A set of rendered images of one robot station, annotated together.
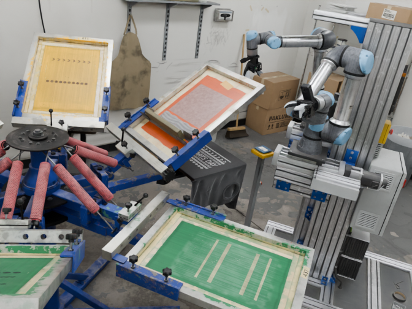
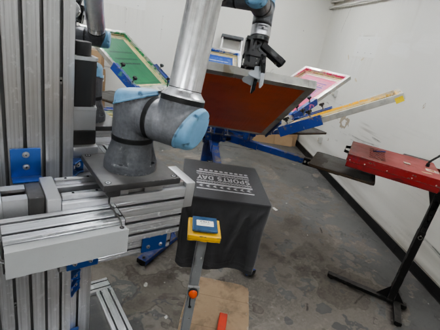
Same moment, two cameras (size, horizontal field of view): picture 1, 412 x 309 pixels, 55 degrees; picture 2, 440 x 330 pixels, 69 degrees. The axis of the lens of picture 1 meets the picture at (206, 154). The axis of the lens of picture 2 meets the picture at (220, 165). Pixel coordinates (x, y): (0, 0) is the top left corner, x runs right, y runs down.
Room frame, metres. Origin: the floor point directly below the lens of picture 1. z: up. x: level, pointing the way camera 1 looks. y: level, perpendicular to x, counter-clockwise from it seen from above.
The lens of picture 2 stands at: (3.43, -1.34, 1.65)
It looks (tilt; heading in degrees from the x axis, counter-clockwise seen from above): 21 degrees down; 124
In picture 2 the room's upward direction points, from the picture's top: 11 degrees clockwise
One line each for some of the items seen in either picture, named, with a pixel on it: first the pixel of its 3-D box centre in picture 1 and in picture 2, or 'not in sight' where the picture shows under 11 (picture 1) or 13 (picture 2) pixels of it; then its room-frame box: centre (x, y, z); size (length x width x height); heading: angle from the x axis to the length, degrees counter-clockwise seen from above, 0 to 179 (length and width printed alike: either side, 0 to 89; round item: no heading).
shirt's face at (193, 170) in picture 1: (202, 157); (223, 179); (2.55, 0.03, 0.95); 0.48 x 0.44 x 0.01; 132
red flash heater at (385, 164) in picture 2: not in sight; (393, 165); (3.19, 1.15, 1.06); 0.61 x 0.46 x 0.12; 12
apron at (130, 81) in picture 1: (130, 64); not in sight; (4.33, 0.97, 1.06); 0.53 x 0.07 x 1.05; 132
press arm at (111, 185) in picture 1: (140, 179); (216, 158); (2.22, 0.39, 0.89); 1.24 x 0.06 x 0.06; 132
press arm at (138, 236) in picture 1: (141, 241); not in sight; (1.61, 0.27, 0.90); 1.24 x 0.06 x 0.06; 72
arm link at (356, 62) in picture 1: (346, 98); not in sight; (2.16, -0.72, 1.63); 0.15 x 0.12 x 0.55; 49
